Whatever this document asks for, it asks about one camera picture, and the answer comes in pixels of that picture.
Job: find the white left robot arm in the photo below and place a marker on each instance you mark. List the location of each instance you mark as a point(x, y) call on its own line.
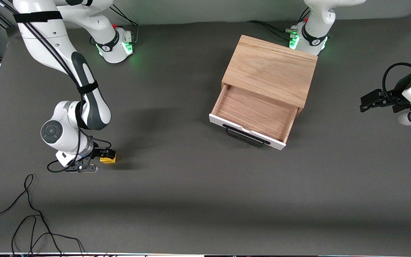
point(316, 21)

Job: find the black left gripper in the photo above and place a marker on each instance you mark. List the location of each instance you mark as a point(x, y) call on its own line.
point(398, 93)

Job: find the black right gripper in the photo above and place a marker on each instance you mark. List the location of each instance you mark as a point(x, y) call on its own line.
point(97, 153)

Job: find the wooden drawer cabinet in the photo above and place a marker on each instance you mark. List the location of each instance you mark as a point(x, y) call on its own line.
point(269, 67)

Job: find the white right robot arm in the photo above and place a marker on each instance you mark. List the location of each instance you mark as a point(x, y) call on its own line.
point(62, 132)

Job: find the yellow cube block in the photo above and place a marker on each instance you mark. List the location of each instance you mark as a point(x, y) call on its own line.
point(108, 160)

